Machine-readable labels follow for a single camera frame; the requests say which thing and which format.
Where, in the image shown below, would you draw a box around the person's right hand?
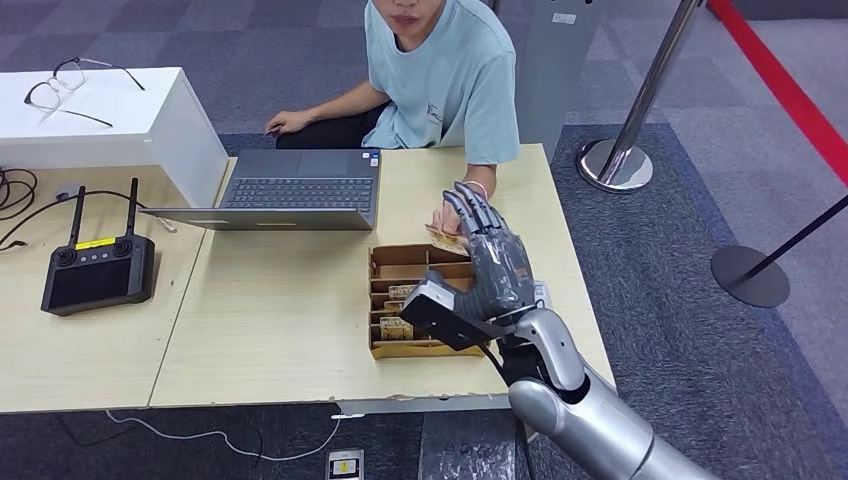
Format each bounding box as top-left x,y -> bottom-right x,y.
264,109 -> 314,137

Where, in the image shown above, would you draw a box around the person's left hand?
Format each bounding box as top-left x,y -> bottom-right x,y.
431,197 -> 465,237

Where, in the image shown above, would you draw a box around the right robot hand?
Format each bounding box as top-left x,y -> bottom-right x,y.
442,182 -> 538,326

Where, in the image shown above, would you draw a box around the wooden card organizer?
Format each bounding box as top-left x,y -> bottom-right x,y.
367,243 -> 488,361

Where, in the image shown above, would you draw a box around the white card reader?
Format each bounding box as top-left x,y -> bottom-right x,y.
529,280 -> 555,313

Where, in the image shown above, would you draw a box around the person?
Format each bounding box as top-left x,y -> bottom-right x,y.
264,0 -> 522,237

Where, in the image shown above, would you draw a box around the grey laptop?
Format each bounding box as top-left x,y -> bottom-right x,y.
139,148 -> 383,232

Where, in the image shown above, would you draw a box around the grey kiosk panel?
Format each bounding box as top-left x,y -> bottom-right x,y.
510,0 -> 607,160

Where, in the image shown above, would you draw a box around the white box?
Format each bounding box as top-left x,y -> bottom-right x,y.
0,66 -> 230,209

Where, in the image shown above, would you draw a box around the black rimmed eyeglasses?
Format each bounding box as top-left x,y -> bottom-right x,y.
23,56 -> 146,129

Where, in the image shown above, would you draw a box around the steel floor socket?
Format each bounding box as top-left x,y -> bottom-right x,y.
324,448 -> 365,480

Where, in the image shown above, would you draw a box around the black remote controller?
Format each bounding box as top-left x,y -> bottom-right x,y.
40,177 -> 156,317

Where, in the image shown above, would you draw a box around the red barrier belt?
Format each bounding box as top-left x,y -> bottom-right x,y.
707,0 -> 848,188

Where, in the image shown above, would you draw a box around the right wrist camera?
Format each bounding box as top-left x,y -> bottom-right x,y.
400,269 -> 519,353

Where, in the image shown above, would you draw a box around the chrome stanchion post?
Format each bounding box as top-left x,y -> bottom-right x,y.
576,0 -> 704,195

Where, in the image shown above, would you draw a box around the white cable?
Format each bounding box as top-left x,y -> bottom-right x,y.
104,409 -> 366,463

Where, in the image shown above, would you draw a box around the black stanchion post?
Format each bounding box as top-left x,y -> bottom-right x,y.
710,193 -> 848,309

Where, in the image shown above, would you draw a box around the black cable coil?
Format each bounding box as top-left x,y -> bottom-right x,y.
0,168 -> 38,223

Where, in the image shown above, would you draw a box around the black cable with plug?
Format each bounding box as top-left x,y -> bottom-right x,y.
0,189 -> 146,254

